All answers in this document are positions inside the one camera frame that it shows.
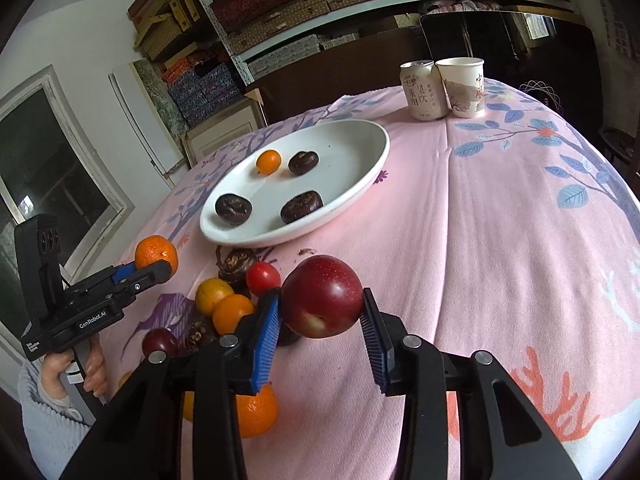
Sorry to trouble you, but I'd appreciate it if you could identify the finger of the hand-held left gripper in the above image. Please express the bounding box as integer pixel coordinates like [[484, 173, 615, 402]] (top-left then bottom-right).
[[64, 260, 138, 293], [100, 259, 173, 308]]

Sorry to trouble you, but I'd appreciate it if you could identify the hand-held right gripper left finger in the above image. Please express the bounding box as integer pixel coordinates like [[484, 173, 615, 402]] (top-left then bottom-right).
[[60, 290, 281, 480]]

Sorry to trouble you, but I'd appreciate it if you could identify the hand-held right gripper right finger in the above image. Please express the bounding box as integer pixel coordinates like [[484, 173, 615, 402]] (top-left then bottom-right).
[[361, 287, 586, 480]]

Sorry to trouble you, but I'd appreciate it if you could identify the red cherry tomato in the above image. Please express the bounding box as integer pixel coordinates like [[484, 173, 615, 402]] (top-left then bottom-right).
[[245, 261, 282, 297]]

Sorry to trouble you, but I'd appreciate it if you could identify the yellowish mandarin orange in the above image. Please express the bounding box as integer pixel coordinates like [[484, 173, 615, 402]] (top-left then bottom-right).
[[195, 279, 236, 317]]

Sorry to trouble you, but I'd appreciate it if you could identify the dark water chestnut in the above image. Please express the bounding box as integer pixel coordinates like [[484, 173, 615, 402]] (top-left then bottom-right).
[[215, 193, 253, 224], [182, 320, 218, 353], [288, 150, 321, 176], [215, 247, 261, 293], [280, 191, 324, 225]]

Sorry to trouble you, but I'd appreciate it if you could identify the small dark red plum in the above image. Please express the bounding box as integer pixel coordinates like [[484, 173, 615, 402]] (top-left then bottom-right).
[[141, 327, 181, 358]]

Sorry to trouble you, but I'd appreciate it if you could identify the large red plum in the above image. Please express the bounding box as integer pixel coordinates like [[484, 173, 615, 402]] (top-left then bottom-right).
[[280, 255, 365, 339]]

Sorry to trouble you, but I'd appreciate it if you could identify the large mandarin orange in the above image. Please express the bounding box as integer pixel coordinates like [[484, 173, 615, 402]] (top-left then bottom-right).
[[235, 382, 279, 439]]

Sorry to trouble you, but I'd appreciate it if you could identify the white oval plate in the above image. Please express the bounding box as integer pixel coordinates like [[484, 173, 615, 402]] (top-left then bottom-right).
[[200, 120, 391, 248]]

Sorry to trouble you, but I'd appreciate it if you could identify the person's left forearm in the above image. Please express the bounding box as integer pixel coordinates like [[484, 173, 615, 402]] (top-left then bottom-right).
[[17, 360, 107, 461]]

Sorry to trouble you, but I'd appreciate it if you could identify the person's left hand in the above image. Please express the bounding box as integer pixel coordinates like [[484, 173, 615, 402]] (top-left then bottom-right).
[[40, 342, 108, 396]]

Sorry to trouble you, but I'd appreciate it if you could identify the white framed window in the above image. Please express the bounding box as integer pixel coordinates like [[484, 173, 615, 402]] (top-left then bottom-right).
[[0, 65, 136, 281]]

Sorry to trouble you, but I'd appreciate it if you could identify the white leaning board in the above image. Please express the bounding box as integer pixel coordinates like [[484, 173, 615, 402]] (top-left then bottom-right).
[[110, 60, 186, 191]]

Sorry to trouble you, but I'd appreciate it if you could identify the small mandarin orange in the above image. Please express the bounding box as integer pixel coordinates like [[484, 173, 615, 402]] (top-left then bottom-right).
[[256, 149, 282, 176]]

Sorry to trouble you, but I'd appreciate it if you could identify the green marbled board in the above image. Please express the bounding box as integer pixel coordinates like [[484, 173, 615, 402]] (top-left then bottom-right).
[[132, 57, 191, 136]]

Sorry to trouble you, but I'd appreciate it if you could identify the stack of blue floral boxes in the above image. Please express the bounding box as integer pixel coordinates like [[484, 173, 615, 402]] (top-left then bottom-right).
[[162, 55, 246, 131]]

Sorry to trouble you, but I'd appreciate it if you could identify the white metal shelf rack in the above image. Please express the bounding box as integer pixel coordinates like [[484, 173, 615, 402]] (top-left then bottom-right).
[[177, 0, 581, 96]]

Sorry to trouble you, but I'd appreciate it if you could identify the pale drink can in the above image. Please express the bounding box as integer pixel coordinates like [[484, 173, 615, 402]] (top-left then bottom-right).
[[400, 60, 449, 122]]

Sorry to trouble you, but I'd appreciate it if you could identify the dark wooden board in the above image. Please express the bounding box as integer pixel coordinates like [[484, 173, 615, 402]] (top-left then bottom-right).
[[245, 25, 431, 126]]

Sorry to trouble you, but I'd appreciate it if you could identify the pale patterned box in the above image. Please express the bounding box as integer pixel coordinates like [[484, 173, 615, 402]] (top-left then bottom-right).
[[247, 35, 361, 79]]

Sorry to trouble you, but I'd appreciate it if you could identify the white paper cup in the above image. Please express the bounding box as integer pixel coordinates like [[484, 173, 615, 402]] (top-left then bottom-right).
[[435, 56, 486, 119]]

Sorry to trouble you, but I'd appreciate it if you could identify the dark round stool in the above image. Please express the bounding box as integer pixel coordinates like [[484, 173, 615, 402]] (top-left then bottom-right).
[[597, 127, 637, 166]]

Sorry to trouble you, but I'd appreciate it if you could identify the black glossy panel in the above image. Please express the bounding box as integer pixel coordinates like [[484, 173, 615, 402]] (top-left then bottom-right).
[[419, 9, 603, 111]]

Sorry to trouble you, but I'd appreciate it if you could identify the pink cloth bundle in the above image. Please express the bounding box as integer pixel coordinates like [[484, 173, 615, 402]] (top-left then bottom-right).
[[425, 0, 506, 14]]

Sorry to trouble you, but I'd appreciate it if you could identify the pale picture frame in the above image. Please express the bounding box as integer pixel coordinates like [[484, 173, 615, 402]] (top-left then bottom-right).
[[180, 97, 266, 168]]

